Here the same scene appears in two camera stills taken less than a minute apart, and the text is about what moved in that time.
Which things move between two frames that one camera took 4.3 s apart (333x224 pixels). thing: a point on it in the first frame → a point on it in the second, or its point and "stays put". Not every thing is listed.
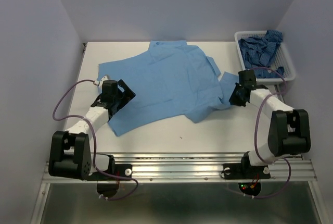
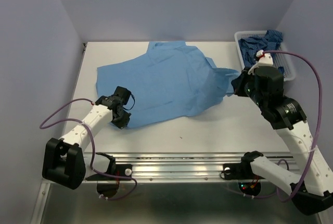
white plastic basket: [282, 59] stays put
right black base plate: [241, 171] stays put
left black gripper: [127, 95] → [123, 123]
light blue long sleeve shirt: [174, 79] stays put
